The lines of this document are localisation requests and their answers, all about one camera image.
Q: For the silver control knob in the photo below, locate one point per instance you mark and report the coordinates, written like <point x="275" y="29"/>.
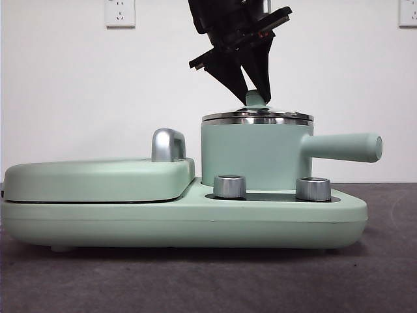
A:
<point x="229" y="187"/>
<point x="313" y="189"/>

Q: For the white wall socket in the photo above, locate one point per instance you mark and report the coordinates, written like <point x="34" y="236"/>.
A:
<point x="408" y="13"/>
<point x="120" y="14"/>

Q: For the glass pot lid green knob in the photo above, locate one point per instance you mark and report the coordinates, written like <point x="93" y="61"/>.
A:
<point x="254" y="115"/>

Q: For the green hinged griddle cover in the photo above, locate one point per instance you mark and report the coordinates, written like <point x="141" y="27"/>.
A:
<point x="97" y="179"/>

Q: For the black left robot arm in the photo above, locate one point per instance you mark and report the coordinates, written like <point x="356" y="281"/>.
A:
<point x="228" y="13"/>

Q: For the green breakfast machine base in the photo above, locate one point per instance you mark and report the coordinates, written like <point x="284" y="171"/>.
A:
<point x="182" y="221"/>

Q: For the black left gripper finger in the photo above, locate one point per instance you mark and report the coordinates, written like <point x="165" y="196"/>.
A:
<point x="260" y="68"/>
<point x="228" y="71"/>

